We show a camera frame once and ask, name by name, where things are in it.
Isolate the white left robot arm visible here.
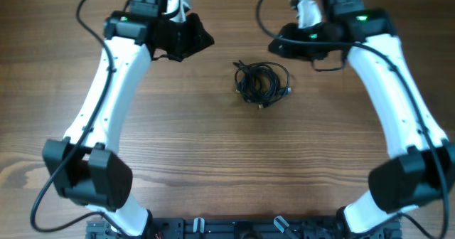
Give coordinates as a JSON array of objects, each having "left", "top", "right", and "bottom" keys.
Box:
[{"left": 42, "top": 0, "right": 214, "bottom": 238}]

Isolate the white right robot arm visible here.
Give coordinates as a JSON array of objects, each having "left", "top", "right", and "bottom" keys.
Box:
[{"left": 269, "top": 0, "right": 454, "bottom": 238}]

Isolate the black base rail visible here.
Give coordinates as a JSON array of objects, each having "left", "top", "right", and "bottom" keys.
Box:
[{"left": 85, "top": 216, "right": 402, "bottom": 239}]

